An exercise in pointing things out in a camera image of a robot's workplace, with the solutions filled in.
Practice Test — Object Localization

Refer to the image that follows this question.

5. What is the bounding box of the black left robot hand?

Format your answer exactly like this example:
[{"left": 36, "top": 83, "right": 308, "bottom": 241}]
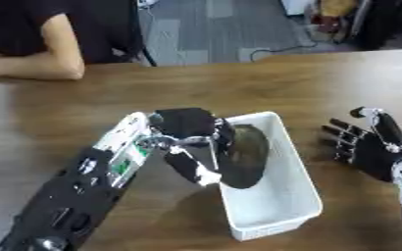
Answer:
[{"left": 146, "top": 107, "right": 237, "bottom": 187}]

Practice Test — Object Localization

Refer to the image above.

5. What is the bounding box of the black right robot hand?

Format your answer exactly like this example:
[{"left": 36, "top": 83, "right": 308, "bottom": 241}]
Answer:
[{"left": 319, "top": 106, "right": 402, "bottom": 183}]

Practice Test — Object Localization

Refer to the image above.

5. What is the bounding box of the dark oval object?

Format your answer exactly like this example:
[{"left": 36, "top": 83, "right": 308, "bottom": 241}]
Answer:
[{"left": 216, "top": 124, "right": 272, "bottom": 190}]

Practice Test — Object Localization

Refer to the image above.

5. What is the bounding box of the white plastic box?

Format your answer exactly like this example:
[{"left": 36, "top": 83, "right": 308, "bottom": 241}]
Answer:
[{"left": 211, "top": 111, "right": 325, "bottom": 242}]

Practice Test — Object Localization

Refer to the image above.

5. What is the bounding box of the black chair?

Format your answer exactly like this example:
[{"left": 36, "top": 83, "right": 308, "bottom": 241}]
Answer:
[{"left": 130, "top": 0, "right": 160, "bottom": 68}]

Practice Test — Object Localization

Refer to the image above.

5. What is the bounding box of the person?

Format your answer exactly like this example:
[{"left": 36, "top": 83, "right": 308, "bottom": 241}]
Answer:
[{"left": 0, "top": 0, "right": 145, "bottom": 81}]

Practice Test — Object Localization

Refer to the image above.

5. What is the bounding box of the black cable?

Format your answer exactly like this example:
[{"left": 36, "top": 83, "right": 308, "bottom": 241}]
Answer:
[{"left": 247, "top": 19, "right": 349, "bottom": 63}]

